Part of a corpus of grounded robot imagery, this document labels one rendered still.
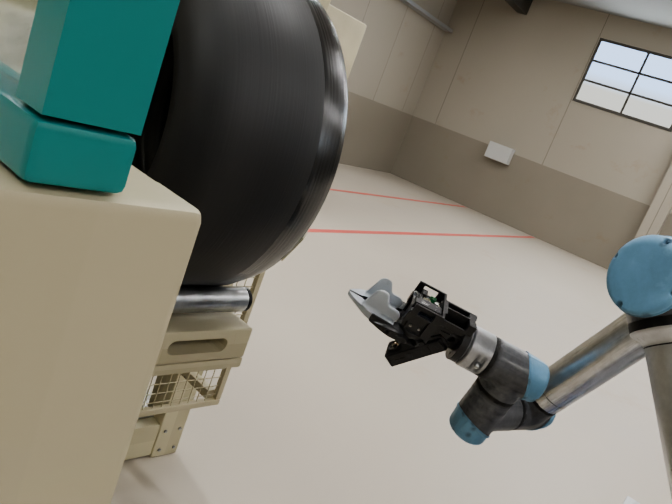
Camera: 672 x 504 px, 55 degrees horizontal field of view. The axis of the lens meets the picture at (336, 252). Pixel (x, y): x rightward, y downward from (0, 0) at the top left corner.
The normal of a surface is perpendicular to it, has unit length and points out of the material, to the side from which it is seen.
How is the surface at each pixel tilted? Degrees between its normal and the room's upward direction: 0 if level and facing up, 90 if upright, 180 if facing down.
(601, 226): 90
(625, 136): 90
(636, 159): 90
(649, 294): 85
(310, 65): 58
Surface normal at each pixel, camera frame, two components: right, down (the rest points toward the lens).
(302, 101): 0.75, 0.06
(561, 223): -0.54, 0.01
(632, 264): -0.78, -0.27
